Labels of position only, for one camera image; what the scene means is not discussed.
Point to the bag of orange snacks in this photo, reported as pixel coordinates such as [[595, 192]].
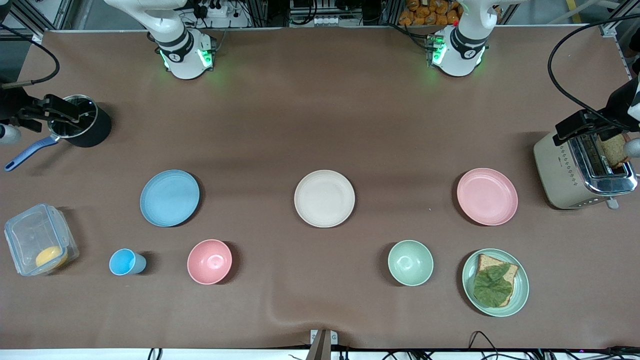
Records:
[[430, 14]]

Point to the pink bowl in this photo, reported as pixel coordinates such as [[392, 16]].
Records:
[[209, 262]]

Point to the pink plate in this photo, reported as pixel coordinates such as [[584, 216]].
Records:
[[487, 196]]

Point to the white socket strip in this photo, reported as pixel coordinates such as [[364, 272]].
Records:
[[312, 21]]

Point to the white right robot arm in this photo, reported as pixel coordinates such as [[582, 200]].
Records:
[[182, 55]]

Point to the toast slice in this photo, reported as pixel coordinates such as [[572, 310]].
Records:
[[614, 150]]

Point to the clear plastic container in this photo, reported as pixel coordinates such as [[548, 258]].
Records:
[[30, 235]]

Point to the green bowl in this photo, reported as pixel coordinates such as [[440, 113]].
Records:
[[410, 263]]

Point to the brown bread slice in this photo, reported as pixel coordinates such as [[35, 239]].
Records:
[[510, 272]]

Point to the metal table clamp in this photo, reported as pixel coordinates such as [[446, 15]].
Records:
[[322, 345]]

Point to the green lit controller board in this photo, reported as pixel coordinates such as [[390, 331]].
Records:
[[434, 50]]

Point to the beige plate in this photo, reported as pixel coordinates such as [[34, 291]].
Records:
[[324, 199]]

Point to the green plate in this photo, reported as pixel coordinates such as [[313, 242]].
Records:
[[522, 285]]

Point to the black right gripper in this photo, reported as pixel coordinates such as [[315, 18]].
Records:
[[11, 104]]

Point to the green lettuce leaf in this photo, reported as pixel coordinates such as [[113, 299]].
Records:
[[492, 287]]

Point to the white power strip with plugs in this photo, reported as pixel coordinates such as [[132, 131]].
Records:
[[212, 9]]

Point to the yellow orange food piece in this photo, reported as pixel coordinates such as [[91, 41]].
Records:
[[51, 257]]

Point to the beige chrome toaster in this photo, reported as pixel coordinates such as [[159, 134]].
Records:
[[560, 175]]

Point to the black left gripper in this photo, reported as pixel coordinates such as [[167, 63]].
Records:
[[618, 105]]

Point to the blue cup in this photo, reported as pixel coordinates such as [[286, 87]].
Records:
[[125, 262]]

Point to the blue plate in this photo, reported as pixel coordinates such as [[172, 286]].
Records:
[[169, 198]]

